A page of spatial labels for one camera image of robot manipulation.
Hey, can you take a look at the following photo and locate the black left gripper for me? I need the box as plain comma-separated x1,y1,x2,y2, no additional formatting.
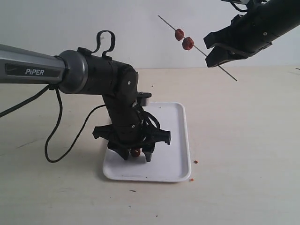
92,125,171,162

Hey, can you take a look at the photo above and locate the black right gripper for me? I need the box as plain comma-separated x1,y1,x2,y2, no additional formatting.
203,4,272,68

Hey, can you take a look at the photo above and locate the red date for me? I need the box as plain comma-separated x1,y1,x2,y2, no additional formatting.
182,37,194,51
175,29,185,41
130,149,141,158

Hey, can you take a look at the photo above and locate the red date top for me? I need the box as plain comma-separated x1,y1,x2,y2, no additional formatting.
182,37,194,51

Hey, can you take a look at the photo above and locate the thin metal skewer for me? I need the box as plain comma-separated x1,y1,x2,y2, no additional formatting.
158,15,238,82

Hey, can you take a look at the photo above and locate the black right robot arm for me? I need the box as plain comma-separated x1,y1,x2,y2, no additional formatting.
203,0,300,68

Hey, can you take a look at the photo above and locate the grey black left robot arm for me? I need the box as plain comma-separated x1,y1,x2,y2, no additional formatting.
0,45,171,162

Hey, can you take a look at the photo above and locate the white rectangular plastic tray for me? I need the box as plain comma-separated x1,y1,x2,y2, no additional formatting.
102,102,191,182

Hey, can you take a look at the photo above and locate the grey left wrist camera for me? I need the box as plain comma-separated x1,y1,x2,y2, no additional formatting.
137,92,152,107

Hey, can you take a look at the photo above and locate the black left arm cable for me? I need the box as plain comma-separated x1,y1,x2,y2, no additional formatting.
0,30,162,164

